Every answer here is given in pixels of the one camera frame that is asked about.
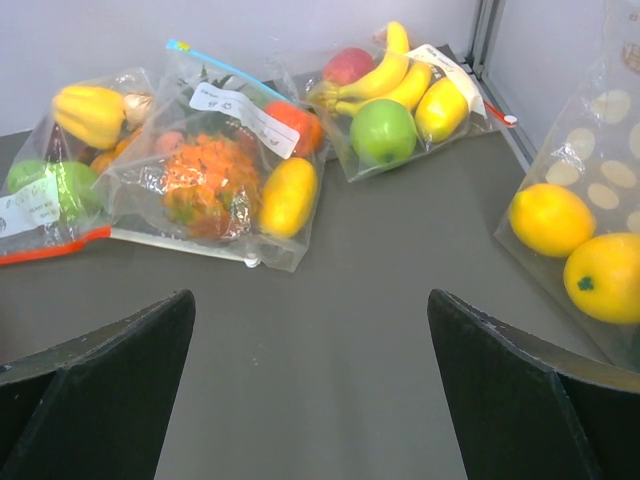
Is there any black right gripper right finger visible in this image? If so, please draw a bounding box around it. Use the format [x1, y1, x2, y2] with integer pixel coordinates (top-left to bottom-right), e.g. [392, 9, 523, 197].
[427, 289, 639, 479]

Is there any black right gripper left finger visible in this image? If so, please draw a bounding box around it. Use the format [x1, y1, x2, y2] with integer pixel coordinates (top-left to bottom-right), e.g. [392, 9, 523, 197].
[1, 290, 196, 479]

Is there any zip bag with red zipper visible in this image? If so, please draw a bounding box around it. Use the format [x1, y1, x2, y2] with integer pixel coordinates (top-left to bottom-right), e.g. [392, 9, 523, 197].
[1, 67, 155, 265]

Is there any dotted zip bag with lemons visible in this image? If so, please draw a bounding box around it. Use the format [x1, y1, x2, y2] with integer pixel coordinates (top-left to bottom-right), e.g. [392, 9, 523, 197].
[495, 1, 639, 371]

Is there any green apple in red-zip bag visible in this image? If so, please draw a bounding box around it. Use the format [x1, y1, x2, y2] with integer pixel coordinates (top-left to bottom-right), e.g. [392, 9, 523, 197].
[7, 159, 102, 220]

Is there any zip bag with blue zipper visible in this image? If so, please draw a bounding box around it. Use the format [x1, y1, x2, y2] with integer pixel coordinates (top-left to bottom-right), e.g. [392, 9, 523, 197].
[94, 40, 327, 272]

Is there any yellow mango in blue-zip bag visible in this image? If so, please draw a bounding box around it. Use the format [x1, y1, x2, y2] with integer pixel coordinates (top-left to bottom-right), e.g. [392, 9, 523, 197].
[259, 157, 318, 238]

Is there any yellow lemon in banana bag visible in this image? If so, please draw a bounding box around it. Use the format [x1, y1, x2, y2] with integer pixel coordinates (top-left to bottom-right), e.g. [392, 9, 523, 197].
[414, 78, 469, 143]

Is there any green apple in banana bag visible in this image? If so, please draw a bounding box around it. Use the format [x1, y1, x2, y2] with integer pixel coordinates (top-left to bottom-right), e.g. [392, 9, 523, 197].
[350, 99, 417, 167]

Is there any zip bag with bananas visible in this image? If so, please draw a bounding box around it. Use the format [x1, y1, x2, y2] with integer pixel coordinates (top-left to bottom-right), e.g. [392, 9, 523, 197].
[304, 21, 518, 182]

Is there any yellow banana bunch in bag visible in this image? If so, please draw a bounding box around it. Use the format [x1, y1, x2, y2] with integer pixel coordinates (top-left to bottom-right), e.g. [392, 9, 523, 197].
[306, 21, 433, 117]

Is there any yellow orange with green stem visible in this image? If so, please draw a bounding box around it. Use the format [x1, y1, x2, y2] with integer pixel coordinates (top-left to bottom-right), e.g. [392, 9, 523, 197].
[563, 233, 639, 325]

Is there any yellow lemon left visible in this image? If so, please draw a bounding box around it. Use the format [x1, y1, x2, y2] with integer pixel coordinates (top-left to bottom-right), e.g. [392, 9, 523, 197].
[507, 183, 597, 258]

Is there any orange pineapple toy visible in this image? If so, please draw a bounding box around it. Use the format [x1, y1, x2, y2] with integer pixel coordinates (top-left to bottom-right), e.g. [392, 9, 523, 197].
[162, 134, 260, 241]

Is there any yellow star fruit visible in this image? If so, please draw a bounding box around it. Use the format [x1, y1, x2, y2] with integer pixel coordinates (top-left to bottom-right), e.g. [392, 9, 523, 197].
[52, 84, 125, 150]

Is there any orange tomato toy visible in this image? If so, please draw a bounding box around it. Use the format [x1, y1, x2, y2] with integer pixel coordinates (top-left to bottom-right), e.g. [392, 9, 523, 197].
[264, 101, 325, 157]

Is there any red peach toy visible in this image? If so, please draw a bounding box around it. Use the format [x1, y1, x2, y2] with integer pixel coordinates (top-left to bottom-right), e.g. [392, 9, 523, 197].
[322, 47, 375, 86]

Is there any aluminium corner post right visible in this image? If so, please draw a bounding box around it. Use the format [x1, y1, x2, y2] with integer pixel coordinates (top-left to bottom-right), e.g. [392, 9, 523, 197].
[466, 0, 502, 79]

